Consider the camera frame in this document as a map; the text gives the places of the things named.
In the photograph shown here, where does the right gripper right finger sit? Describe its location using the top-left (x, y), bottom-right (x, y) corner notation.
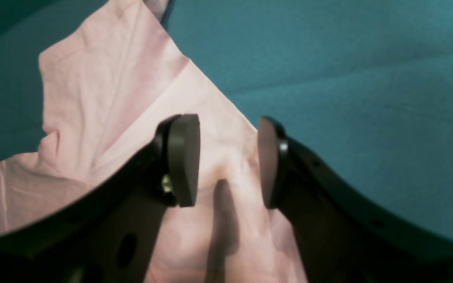
top-left (258, 116), bottom-right (453, 283)

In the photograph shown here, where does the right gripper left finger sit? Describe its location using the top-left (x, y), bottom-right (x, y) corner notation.
top-left (0, 114), bottom-right (200, 283)

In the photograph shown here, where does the pink T-shirt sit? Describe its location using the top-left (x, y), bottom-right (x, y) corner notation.
top-left (0, 0), bottom-right (307, 283)

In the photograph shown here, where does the teal table cloth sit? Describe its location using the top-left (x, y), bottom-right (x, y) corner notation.
top-left (0, 0), bottom-right (453, 246)

